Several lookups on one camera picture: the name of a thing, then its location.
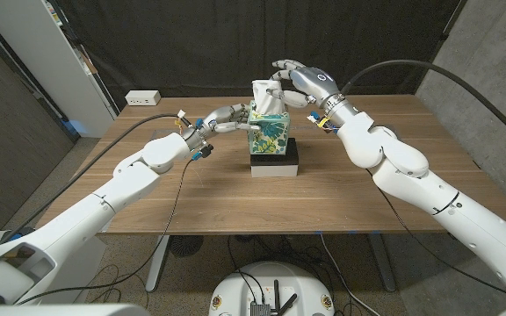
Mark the black router with antennas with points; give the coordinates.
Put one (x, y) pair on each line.
(275, 303)

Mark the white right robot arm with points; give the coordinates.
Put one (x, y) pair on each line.
(411, 175)

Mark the white cabinet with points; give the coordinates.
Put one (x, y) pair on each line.
(38, 57)

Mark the blue and black foot pedal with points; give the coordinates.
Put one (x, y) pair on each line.
(16, 237)

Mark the black round floor fan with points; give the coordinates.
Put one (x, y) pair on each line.
(185, 245)

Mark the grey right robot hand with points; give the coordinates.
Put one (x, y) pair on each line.
(316, 85)

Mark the white table leg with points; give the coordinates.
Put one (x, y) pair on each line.
(158, 263)

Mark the grey table leg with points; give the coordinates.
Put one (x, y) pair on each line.
(382, 263)

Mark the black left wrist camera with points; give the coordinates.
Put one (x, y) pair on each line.
(207, 151)

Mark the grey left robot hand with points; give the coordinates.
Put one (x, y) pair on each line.
(213, 124)

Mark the black curtain backdrop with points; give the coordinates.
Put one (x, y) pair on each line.
(191, 44)

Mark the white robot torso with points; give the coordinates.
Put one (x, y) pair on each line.
(270, 276)

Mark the white tissue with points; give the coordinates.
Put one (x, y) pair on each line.
(264, 103)

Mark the teal floral tissue box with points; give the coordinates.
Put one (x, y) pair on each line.
(268, 136)

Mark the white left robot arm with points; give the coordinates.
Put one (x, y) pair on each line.
(103, 202)

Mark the white power strip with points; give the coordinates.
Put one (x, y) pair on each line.
(143, 97)

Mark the black and white box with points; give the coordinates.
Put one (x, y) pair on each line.
(275, 159)

